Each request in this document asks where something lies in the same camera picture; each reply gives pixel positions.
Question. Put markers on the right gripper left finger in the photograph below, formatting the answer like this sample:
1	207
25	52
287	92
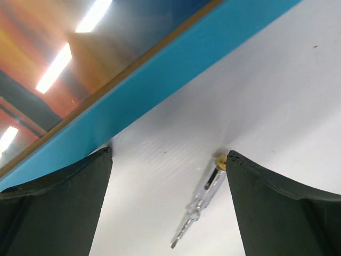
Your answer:
58	213

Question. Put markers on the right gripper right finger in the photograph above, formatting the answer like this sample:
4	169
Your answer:
280	216

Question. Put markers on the small screwdriver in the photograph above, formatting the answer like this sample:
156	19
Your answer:
203	195

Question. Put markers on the blue picture frame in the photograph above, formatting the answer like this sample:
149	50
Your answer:
211	33

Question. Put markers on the sunset photo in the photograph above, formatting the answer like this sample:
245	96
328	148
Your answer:
57	54

